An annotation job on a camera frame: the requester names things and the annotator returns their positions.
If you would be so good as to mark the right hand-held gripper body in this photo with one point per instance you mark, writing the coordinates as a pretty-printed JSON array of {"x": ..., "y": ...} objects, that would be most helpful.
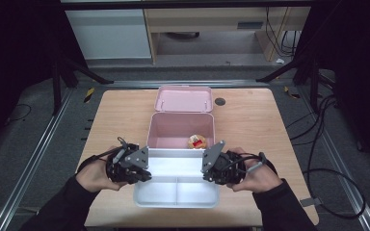
[{"x": 213, "y": 157}]

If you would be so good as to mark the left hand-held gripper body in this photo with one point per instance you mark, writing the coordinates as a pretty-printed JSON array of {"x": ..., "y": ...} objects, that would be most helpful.
[{"x": 135, "y": 159}]

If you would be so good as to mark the round pastry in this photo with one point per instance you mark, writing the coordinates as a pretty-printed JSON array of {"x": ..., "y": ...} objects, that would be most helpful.
[{"x": 197, "y": 141}]

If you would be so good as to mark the white divided tray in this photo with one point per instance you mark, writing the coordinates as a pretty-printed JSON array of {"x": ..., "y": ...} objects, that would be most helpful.
[{"x": 173, "y": 192}]

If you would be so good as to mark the pink storage box with lid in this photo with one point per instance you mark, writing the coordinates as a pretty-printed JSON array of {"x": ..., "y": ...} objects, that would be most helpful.
[{"x": 173, "y": 130}]

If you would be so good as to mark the person's left hand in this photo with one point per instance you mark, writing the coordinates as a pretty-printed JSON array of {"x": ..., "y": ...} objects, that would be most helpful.
[{"x": 93, "y": 174}]

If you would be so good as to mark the person's right hand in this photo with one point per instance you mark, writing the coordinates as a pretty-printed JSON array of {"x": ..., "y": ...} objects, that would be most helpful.
[{"x": 260, "y": 179}]

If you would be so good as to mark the dark round table grommet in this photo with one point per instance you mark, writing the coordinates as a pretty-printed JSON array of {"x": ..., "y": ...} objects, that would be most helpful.
[{"x": 220, "y": 101}]

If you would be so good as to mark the yellow black tape strip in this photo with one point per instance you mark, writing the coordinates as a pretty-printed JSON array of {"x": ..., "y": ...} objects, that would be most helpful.
[
  {"x": 291, "y": 93},
  {"x": 89, "y": 95}
]

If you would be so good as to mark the black metal stand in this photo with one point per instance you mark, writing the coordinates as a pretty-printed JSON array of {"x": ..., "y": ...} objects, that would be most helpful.
[
  {"x": 314, "y": 86},
  {"x": 56, "y": 89}
]

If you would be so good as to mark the white paper scrap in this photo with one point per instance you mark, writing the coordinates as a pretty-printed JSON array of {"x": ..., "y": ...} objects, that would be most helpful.
[{"x": 280, "y": 60}]

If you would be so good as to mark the white cabinet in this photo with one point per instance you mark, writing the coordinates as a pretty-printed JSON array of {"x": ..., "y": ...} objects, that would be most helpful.
[{"x": 109, "y": 35}]

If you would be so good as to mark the light wooden desk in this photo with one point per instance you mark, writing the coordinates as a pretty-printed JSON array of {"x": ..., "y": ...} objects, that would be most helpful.
[{"x": 205, "y": 19}]

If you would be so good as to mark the dark curtain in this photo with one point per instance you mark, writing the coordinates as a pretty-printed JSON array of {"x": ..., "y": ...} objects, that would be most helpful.
[
  {"x": 16, "y": 64},
  {"x": 359, "y": 64}
]

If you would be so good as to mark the aluminium cross rail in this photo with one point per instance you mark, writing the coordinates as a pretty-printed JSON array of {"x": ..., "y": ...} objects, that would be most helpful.
[{"x": 135, "y": 84}]

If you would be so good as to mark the aluminium floor rail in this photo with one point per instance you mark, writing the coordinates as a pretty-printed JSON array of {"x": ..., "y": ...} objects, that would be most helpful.
[
  {"x": 343, "y": 179},
  {"x": 32, "y": 160}
]

